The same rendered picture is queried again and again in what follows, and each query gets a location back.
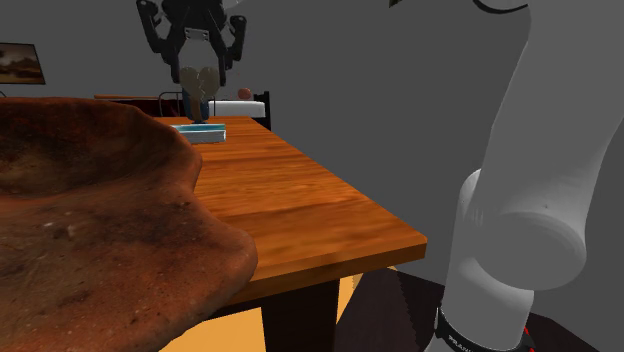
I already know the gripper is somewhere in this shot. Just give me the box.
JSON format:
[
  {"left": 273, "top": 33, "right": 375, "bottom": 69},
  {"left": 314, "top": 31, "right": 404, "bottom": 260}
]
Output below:
[{"left": 135, "top": 0, "right": 248, "bottom": 88}]

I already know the beige heart-shaped figure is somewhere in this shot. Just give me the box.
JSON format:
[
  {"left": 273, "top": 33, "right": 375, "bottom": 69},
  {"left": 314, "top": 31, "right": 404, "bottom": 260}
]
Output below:
[{"left": 178, "top": 66, "right": 222, "bottom": 124}]

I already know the blue vase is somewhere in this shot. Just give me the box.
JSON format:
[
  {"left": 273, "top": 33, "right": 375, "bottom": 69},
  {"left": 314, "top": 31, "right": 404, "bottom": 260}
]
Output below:
[{"left": 181, "top": 89, "right": 211, "bottom": 124}]

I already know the black bed with white mattress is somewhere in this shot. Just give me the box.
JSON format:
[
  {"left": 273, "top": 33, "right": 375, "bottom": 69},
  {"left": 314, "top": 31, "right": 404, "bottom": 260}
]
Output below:
[{"left": 93, "top": 90, "right": 272, "bottom": 132}]

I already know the teal book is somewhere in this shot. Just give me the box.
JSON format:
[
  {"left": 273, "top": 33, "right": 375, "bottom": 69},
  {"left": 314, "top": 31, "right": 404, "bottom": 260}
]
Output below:
[{"left": 169, "top": 122, "right": 227, "bottom": 145}]

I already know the brown wooden table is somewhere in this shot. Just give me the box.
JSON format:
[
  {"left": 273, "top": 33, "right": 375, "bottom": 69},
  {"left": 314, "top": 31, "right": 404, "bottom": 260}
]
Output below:
[{"left": 153, "top": 115, "right": 429, "bottom": 352}]

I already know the large brown rough bowl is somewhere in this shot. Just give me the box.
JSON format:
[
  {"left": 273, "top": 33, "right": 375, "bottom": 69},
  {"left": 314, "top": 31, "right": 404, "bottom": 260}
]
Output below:
[{"left": 0, "top": 96, "right": 259, "bottom": 352}]

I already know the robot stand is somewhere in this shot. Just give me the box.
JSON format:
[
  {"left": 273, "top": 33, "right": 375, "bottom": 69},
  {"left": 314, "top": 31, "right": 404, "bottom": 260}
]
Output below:
[{"left": 333, "top": 266, "right": 602, "bottom": 352}]

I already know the framed wall picture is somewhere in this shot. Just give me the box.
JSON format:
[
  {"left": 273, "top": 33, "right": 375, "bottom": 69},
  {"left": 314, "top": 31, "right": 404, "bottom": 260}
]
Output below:
[{"left": 0, "top": 42, "right": 47, "bottom": 86}]

